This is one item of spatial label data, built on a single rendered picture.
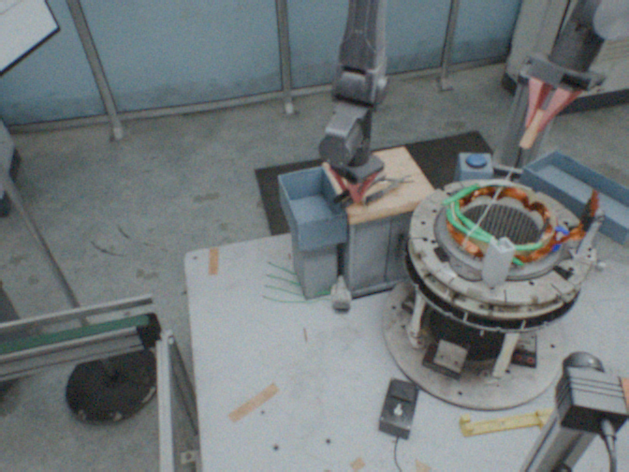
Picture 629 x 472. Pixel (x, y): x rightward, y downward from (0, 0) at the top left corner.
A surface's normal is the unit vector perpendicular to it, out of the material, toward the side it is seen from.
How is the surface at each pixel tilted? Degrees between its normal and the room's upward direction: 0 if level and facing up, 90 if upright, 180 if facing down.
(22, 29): 83
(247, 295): 0
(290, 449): 0
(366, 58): 86
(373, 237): 90
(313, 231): 90
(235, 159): 0
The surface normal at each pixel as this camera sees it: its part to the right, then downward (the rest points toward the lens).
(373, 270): 0.29, 0.68
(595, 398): -0.02, -0.70
